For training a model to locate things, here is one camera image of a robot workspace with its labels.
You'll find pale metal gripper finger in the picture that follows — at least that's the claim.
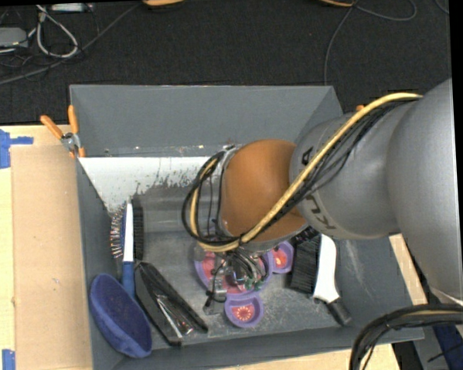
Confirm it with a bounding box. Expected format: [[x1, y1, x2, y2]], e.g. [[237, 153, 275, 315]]
[[201, 276, 229, 317]]

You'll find purple and red spinner toy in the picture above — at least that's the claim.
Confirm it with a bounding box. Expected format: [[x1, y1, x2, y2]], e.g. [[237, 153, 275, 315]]
[[191, 238, 300, 332]]

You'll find black stapler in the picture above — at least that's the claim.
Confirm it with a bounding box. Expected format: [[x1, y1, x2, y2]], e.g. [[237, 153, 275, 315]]
[[133, 257, 209, 349]]

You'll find blue hairbrush with metal pins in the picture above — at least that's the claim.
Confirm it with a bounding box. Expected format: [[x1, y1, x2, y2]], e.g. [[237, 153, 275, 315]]
[[107, 202, 138, 300]]

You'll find blue bowl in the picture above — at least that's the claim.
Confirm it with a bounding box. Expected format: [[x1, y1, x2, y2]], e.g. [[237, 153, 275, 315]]
[[87, 270, 155, 362]]

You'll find slim white black-bristle brush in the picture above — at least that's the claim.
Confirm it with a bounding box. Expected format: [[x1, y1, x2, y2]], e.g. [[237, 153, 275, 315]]
[[121, 199, 148, 264]]

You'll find grey metal bin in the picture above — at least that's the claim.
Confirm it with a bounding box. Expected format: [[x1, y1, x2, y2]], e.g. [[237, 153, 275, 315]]
[[67, 66, 427, 370]]

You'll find brown cardboard board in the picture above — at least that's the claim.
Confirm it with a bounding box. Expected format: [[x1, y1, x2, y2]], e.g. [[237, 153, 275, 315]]
[[4, 143, 96, 370]]

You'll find white-handled black bristle brush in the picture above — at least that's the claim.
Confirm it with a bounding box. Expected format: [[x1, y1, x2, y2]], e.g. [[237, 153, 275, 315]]
[[284, 228, 354, 330]]

